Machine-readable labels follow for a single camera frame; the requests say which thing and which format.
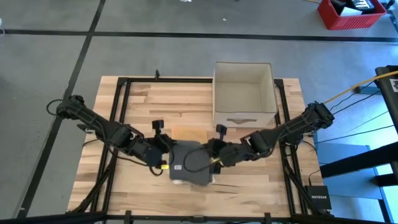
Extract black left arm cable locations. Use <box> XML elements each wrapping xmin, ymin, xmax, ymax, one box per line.
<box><xmin>46</xmin><ymin>98</ymin><xmax>65</xmax><ymax>117</ymax></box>

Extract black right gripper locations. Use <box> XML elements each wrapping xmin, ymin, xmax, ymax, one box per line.
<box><xmin>206</xmin><ymin>124</ymin><xmax>250</xmax><ymax>175</ymax></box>

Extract black device with white keys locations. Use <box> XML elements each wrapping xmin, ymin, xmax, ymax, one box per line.
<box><xmin>350</xmin><ymin>0</ymin><xmax>376</xmax><ymax>12</ymax></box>

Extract yellow towel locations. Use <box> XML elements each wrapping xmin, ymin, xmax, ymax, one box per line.
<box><xmin>170</xmin><ymin>126</ymin><xmax>208</xmax><ymax>144</ymax></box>

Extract grey waffle towel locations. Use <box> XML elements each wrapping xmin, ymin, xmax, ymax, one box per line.
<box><xmin>169</xmin><ymin>140</ymin><xmax>216</xmax><ymax>187</ymax></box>

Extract black aluminium table frame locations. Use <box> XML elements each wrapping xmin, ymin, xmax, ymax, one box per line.
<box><xmin>0</xmin><ymin>70</ymin><xmax>398</xmax><ymax>224</ymax></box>

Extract black Netgear switch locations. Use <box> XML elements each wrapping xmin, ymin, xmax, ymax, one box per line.
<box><xmin>303</xmin><ymin>185</ymin><xmax>332</xmax><ymax>210</ymax></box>

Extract red plastic crate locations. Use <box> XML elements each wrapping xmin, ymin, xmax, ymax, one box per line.
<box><xmin>317</xmin><ymin>0</ymin><xmax>388</xmax><ymax>31</ymax></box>

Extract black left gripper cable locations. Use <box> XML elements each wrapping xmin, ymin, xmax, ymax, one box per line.
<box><xmin>148</xmin><ymin>164</ymin><xmax>165</xmax><ymax>177</ymax></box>

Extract yellow cable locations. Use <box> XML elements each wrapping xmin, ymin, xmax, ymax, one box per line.
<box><xmin>323</xmin><ymin>70</ymin><xmax>398</xmax><ymax>105</ymax></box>

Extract black box-shaped device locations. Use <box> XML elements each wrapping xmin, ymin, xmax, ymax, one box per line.
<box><xmin>330</xmin><ymin>0</ymin><xmax>346</xmax><ymax>16</ymax></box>

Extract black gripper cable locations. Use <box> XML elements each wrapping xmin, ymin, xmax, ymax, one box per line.
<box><xmin>182</xmin><ymin>146</ymin><xmax>216</xmax><ymax>174</ymax></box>
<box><xmin>148</xmin><ymin>164</ymin><xmax>165</xmax><ymax>177</ymax></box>

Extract black metal beam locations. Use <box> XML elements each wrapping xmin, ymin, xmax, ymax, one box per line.
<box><xmin>320</xmin><ymin>141</ymin><xmax>398</xmax><ymax>179</ymax></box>

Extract beige fabric storage box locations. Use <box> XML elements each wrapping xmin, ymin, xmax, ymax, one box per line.
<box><xmin>212</xmin><ymin>61</ymin><xmax>279</xmax><ymax>128</ymax></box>

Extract grey floor cable cover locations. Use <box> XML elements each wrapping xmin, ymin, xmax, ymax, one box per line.
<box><xmin>354</xmin><ymin>86</ymin><xmax>381</xmax><ymax>95</ymax></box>

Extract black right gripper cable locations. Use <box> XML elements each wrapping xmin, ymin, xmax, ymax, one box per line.
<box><xmin>182</xmin><ymin>146</ymin><xmax>216</xmax><ymax>174</ymax></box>

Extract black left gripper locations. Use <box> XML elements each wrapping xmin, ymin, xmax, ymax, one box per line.
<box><xmin>141</xmin><ymin>119</ymin><xmax>176</xmax><ymax>170</ymax></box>

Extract thin black floor cable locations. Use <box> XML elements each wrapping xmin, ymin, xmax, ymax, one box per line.
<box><xmin>315</xmin><ymin>125</ymin><xmax>394</xmax><ymax>144</ymax></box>

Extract thin pale floor cable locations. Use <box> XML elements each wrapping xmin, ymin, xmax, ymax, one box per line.
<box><xmin>313</xmin><ymin>111</ymin><xmax>389</xmax><ymax>143</ymax></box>

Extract black equipment stand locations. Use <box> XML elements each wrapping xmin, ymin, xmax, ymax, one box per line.
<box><xmin>374</xmin><ymin>65</ymin><xmax>398</xmax><ymax>131</ymax></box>

